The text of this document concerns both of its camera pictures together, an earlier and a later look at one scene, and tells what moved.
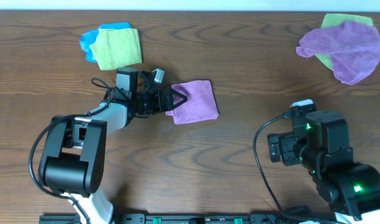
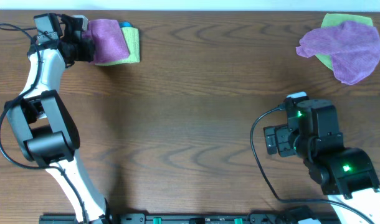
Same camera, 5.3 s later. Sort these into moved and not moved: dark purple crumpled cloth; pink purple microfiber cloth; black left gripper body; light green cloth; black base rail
Moved: black left gripper body; pink purple microfiber cloth
Not moved: black base rail; light green cloth; dark purple crumpled cloth
